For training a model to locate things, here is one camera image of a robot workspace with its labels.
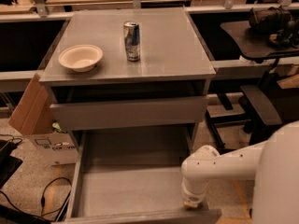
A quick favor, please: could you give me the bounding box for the dark headset on table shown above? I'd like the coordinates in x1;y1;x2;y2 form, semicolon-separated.
249;7;299;48

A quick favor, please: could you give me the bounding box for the black office chair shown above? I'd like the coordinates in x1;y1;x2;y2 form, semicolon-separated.
206;73;299;152

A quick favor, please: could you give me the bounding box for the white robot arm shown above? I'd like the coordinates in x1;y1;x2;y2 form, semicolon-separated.
181;121;299;224

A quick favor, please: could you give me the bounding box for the white paper bowl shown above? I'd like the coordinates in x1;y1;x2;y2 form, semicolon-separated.
58;45;103;73

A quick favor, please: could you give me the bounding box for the black side table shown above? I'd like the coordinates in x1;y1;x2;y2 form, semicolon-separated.
221;21;299;61

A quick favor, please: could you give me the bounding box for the white printed cardboard box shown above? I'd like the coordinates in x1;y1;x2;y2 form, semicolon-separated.
28;133;78;165

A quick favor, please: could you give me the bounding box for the grey drawer cabinet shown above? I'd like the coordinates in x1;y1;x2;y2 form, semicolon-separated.
39;7;217;166

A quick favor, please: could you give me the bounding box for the grey top drawer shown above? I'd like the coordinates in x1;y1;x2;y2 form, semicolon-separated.
50;96;208;131

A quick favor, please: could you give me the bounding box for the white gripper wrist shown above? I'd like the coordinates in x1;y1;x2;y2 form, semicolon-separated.
181;179;207;209

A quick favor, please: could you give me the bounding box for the grey drawer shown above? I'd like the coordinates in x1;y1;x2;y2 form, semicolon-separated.
60;127;221;224
50;96;208;131

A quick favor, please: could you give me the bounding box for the silver blue drink can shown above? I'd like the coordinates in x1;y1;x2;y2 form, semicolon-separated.
123;21;140;62

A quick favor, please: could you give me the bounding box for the black cable on floor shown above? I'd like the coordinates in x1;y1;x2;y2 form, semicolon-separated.
0;176;73;221

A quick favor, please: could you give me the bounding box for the brown cardboard box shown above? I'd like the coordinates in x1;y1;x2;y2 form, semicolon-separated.
8;74;54;135

